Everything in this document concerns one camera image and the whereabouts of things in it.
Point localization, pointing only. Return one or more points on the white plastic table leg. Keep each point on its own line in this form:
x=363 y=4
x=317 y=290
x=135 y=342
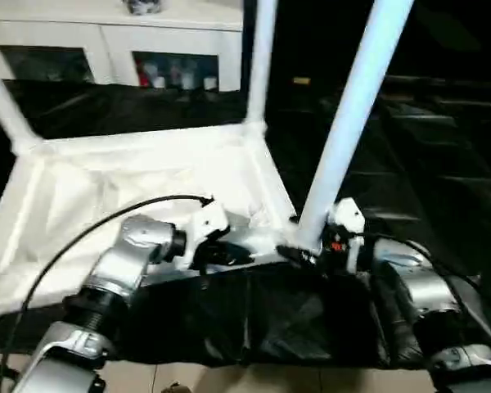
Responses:
x=348 y=123
x=259 y=61
x=6 y=110

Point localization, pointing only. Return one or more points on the white plastic table top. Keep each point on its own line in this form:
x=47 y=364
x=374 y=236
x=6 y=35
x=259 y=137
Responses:
x=106 y=172

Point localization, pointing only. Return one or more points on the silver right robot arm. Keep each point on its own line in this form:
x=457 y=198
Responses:
x=425 y=286

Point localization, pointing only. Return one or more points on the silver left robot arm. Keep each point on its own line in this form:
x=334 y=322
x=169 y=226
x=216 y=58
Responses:
x=127 y=254

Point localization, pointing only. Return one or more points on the black mat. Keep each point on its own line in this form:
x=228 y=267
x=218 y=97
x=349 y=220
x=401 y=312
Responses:
x=270 y=319

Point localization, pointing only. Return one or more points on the black left robot foot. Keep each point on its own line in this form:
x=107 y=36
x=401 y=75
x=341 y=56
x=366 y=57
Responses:
x=172 y=387

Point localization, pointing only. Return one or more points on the small tan label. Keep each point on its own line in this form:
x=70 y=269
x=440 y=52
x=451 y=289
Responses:
x=301 y=80

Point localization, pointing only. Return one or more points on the small white jar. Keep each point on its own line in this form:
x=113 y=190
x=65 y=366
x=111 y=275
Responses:
x=159 y=82
x=210 y=84
x=187 y=80

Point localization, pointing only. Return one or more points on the red bottle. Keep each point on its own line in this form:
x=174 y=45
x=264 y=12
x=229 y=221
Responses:
x=142 y=75

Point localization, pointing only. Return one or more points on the white cabinet with glass doors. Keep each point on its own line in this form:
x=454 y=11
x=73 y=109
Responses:
x=106 y=32

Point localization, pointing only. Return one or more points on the grey black toy figure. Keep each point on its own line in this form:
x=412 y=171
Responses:
x=142 y=6

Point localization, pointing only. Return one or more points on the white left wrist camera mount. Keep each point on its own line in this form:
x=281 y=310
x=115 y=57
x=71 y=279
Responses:
x=206 y=221

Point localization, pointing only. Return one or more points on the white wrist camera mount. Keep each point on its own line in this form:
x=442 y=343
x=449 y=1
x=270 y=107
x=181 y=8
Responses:
x=348 y=213
x=206 y=221

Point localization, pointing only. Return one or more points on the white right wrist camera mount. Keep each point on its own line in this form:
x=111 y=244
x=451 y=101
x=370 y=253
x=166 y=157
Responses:
x=348 y=213

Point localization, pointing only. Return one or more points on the black metal stand frame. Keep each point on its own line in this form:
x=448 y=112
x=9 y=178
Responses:
x=0 y=374

